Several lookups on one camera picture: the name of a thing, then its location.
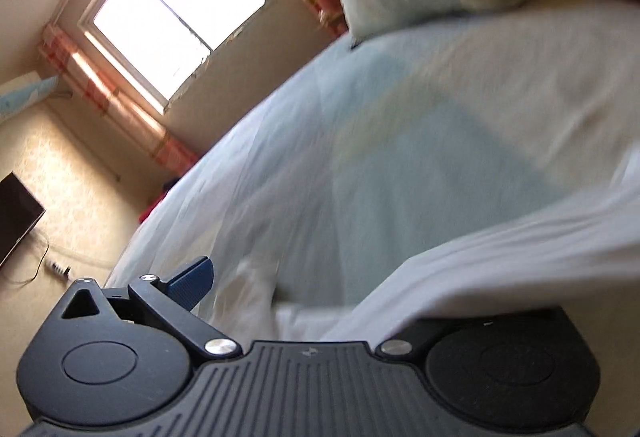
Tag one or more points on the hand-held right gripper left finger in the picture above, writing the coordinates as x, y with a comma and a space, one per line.
192, 284

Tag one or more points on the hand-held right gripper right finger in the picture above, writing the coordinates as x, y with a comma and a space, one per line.
407, 337

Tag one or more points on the white printed sweatshirt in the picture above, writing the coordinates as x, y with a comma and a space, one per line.
500, 267

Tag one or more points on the red flat thing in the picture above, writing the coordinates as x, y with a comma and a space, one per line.
146, 213

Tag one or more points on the patchwork floral bed sheet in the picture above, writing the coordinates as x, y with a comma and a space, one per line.
375, 142

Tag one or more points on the light blue covered air conditioner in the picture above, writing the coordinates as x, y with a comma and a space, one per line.
25, 94

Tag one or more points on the bright window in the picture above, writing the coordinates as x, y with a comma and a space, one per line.
170, 7

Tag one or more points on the wall power strip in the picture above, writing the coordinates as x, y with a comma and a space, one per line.
57, 268

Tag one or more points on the black wall television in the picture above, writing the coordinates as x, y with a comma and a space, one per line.
15, 217

